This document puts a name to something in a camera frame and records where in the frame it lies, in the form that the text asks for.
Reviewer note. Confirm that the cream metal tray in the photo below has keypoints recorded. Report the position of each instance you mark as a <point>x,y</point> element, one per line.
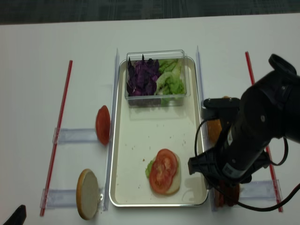
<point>140,133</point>

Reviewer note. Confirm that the red strip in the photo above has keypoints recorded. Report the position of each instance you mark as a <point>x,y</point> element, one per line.
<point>54,144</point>
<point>272,171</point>

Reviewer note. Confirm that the lower right acrylic holder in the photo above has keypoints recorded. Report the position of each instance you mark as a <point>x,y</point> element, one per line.
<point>264,189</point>

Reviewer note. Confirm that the stack of meat slices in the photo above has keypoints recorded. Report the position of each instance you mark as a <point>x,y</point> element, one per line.
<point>220,200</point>

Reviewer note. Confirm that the lower left acrylic holder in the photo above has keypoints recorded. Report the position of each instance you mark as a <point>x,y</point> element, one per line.
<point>58,198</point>

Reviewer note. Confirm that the left clear acrylic rail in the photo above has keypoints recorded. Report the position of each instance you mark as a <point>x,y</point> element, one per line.
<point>106,198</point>

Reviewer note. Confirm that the clear plastic salad box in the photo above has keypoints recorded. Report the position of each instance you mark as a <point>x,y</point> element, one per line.
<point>147,101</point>

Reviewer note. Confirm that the upper tomato slice on bun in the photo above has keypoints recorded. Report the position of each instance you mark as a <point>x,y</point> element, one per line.
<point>167,156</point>

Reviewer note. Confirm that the right red strip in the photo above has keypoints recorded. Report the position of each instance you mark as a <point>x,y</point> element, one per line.
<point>272,171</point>

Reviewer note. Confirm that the lower tomato slice on bun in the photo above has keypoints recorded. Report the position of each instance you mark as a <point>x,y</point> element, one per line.
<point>161,175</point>

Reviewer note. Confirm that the acrylic holder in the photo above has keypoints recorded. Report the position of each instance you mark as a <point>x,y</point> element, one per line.
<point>264,189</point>
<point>58,198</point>
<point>74,135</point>

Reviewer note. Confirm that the lettuce leaf under tomato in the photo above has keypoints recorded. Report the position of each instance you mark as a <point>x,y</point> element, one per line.
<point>148,168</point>

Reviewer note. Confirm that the black object bottom left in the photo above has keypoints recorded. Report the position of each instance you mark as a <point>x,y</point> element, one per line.
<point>18,217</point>

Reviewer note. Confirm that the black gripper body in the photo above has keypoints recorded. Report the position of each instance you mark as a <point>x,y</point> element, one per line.
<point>234,158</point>

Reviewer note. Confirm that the purple cabbage pieces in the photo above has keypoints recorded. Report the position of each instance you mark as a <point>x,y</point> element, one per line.
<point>143,75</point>

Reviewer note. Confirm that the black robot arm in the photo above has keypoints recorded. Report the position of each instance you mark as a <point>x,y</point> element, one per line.
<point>268,109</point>

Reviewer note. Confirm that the tomato slice on bun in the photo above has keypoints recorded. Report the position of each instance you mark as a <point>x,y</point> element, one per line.
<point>167,156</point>
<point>161,175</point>

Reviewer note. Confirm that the upright bun bottom half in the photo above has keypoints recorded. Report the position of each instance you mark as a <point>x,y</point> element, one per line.
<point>87,194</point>

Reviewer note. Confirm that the green lettuce in box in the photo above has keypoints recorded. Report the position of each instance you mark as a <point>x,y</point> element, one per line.
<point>170,83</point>

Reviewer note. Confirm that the upright tomato slice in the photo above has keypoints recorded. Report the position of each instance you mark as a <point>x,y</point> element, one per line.
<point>102,125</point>

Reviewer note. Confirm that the front sesame bun top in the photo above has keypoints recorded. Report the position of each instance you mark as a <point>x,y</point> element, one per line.
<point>214,129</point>

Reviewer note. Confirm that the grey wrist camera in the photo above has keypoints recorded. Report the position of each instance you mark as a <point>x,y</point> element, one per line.
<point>225,109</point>

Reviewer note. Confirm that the upper left acrylic holder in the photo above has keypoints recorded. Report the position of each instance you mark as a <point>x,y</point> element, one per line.
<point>74,135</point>

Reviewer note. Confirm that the left red strip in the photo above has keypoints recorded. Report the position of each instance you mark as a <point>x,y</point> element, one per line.
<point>54,144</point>

